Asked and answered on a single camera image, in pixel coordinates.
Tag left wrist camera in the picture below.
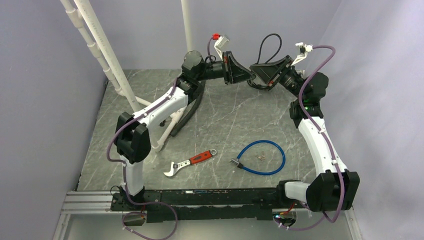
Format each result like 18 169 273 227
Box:
212 33 230 61

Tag red handled adjustable wrench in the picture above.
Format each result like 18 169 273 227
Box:
163 149 218 178

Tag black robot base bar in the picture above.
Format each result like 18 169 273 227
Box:
110 187 302 223

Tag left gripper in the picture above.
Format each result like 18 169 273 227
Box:
196 51 256 86

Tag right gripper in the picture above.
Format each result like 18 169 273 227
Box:
249 55 305 101

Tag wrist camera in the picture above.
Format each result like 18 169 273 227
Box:
291 42 314 66
212 33 230 61

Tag white PVC pipe frame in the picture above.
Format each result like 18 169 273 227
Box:
60 0 194 152

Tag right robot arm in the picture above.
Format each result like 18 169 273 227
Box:
249 55 360 212

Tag silver lock keys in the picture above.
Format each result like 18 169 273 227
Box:
255 151 267 161

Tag black cable padlock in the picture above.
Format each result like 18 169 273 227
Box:
255 32 283 64

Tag aluminium rail frame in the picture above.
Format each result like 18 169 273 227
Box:
52 191 113 240

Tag blue cable lock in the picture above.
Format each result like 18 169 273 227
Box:
229 139 287 176

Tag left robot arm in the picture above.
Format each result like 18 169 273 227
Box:
113 50 255 210

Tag black corrugated hose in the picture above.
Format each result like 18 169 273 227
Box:
169 81 207 138

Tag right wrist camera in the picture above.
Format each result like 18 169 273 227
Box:
291 42 314 66

